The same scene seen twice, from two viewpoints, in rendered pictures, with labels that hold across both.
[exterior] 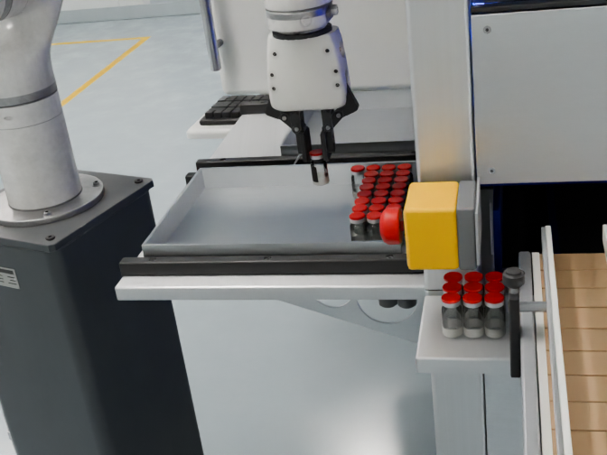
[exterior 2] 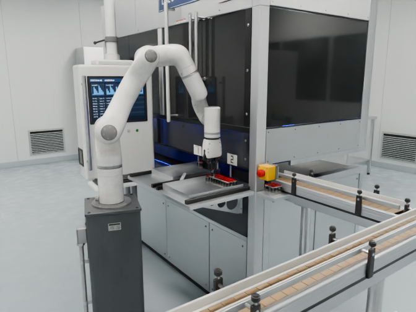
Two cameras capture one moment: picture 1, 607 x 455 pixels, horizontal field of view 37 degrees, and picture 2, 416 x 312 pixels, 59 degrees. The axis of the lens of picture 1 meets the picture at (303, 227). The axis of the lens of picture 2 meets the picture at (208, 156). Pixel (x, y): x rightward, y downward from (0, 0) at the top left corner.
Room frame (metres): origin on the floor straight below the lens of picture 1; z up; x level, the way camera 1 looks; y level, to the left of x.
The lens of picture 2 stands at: (-0.06, 1.45, 1.46)
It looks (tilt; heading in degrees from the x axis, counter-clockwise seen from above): 12 degrees down; 310
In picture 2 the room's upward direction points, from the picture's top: straight up
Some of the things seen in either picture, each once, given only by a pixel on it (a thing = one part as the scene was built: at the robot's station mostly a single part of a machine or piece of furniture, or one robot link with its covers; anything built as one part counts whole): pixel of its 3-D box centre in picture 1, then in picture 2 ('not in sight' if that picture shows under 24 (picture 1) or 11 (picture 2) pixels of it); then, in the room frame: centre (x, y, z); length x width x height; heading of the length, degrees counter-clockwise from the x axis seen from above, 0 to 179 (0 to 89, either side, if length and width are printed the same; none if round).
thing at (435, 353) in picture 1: (484, 331); (275, 194); (0.85, -0.18, 0.87); 0.14 x 0.13 x 0.02; 76
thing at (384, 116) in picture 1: (394, 123); (186, 171); (1.47, -0.18, 0.90); 0.34 x 0.26 x 0.04; 76
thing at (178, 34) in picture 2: not in sight; (181, 71); (1.64, -0.32, 1.51); 0.47 x 0.01 x 0.59; 166
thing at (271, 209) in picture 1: (289, 211); (202, 186); (1.17, 0.02, 0.90); 0.34 x 0.26 x 0.04; 75
